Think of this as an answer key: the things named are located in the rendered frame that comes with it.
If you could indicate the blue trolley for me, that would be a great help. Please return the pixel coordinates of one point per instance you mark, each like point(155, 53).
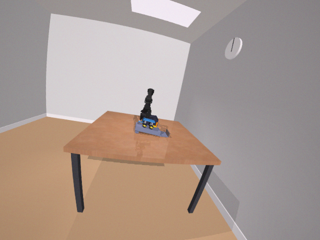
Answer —
point(150, 123)

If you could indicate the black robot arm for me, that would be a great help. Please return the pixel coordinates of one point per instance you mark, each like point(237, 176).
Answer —
point(148, 100)

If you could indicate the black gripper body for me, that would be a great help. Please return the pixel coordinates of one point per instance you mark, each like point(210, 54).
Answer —
point(143, 112)

